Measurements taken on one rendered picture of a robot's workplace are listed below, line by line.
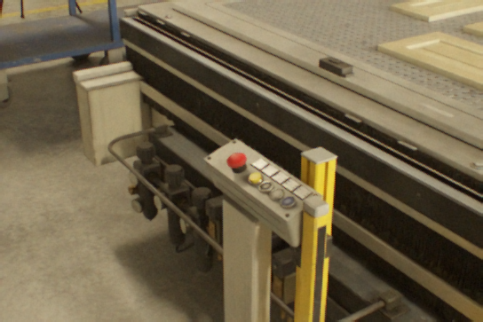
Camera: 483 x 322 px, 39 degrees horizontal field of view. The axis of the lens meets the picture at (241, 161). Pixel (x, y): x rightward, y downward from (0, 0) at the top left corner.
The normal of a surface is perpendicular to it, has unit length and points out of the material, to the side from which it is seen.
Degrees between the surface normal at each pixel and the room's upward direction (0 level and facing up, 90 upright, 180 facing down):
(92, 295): 0
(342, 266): 0
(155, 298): 0
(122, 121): 90
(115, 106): 90
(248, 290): 90
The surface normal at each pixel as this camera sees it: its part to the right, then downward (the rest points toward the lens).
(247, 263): -0.83, 0.25
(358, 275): 0.00, -0.89
